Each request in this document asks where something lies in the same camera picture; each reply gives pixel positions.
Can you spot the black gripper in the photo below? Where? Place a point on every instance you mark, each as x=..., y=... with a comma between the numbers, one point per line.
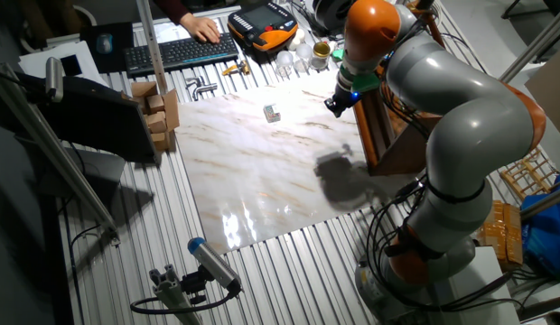
x=345, y=99

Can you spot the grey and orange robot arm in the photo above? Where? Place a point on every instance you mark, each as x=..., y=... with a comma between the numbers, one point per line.
x=469, y=117

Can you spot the forearm in dark sleeve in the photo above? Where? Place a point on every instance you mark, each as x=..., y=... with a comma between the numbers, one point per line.
x=171, y=9

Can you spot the brown wooden shelf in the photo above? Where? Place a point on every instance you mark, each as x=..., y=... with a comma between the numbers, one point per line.
x=388, y=144

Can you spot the person's bare hand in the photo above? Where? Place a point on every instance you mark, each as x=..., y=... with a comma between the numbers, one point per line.
x=202, y=28

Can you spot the glass jar with gold lid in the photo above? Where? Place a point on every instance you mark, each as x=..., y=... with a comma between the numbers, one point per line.
x=321, y=54

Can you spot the clear box of paper clips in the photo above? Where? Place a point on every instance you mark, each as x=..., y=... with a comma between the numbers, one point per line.
x=272, y=113

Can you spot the white egg-shaped ball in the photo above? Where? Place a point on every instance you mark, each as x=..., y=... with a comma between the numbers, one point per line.
x=300, y=34
x=292, y=44

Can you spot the black filament spool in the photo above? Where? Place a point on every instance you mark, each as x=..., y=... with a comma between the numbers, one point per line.
x=329, y=13

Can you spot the black and orange teach pendant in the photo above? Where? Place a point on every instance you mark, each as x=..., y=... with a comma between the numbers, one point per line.
x=262, y=25

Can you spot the marble pattern sheet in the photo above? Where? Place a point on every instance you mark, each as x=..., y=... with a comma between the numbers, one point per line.
x=244, y=180

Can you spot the metal pipe fitting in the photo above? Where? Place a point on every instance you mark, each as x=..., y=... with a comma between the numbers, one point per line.
x=201, y=88

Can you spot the open cardboard box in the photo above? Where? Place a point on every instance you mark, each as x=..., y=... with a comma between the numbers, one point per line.
x=171, y=110

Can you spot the black computer keyboard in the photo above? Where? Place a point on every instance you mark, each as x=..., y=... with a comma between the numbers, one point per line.
x=180, y=52

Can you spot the plain wooden block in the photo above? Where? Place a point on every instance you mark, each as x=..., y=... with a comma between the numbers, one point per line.
x=155, y=103
x=156, y=122
x=160, y=141

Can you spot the white glossy board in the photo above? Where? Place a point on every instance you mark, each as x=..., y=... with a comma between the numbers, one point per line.
x=171, y=29

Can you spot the aluminium profile beam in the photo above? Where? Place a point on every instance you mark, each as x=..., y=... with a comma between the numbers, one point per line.
x=49, y=149
x=151, y=45
x=533, y=47
x=546, y=203

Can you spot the yellow-brown taped package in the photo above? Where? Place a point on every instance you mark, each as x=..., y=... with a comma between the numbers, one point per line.
x=501, y=230

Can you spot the wooden dish rack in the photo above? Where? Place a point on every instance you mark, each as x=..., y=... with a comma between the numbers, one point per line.
x=530, y=173

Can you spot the brown cardboard sheet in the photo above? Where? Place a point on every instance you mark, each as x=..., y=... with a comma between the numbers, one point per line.
x=548, y=99

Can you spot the black mouse pad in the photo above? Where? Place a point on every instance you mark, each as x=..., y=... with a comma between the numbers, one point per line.
x=108, y=58

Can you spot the black flat monitor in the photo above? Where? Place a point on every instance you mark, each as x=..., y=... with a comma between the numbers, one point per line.
x=99, y=117

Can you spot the dark computer mouse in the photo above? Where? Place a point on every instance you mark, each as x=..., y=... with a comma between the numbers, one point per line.
x=104, y=43

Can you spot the short aluminium profile stand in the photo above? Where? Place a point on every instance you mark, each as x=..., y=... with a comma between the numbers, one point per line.
x=171, y=293

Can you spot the blue plastic bag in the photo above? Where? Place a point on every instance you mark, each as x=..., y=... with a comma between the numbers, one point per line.
x=546, y=239

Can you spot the black square card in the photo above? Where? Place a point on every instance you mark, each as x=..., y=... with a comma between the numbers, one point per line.
x=72, y=65

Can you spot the white paper stack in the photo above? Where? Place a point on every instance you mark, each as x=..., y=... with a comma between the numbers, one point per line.
x=36, y=61

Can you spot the green wrist adapter mount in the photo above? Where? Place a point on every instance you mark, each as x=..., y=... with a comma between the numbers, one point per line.
x=366, y=82

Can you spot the silver camera with blue end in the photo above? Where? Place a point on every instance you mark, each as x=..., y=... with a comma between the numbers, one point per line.
x=214, y=264

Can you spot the black camera bracket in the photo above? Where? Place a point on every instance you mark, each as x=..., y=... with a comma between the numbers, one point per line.
x=194, y=284

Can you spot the white robot pedestal box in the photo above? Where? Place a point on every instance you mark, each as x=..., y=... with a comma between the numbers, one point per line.
x=485, y=289

